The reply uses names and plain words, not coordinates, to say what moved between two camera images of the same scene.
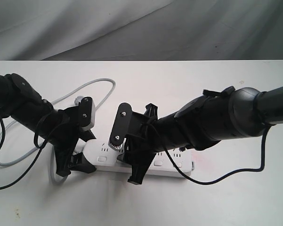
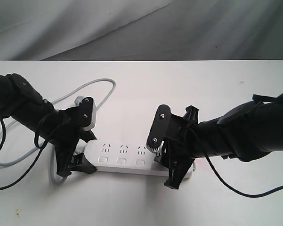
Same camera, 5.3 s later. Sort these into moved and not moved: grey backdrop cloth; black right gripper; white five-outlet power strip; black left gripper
Moved: black right gripper
Not moved: black left gripper; grey backdrop cloth; white five-outlet power strip
